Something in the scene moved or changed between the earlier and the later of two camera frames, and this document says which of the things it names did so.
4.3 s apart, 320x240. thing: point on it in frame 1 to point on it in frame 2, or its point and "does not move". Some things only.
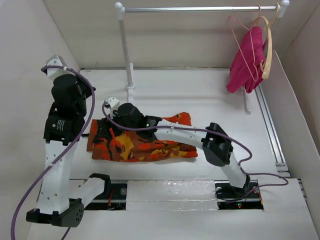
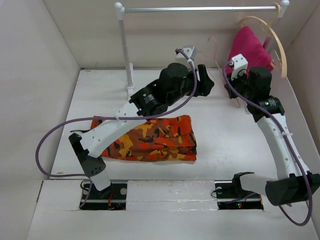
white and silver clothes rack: x=121 y=12 does not move
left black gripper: x=88 y=90 to x=203 y=84
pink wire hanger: x=229 y=17 to x=219 y=66
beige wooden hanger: x=264 y=76 to x=269 y=25
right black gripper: x=105 y=129 to x=233 y=82
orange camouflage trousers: x=106 y=141 does not move
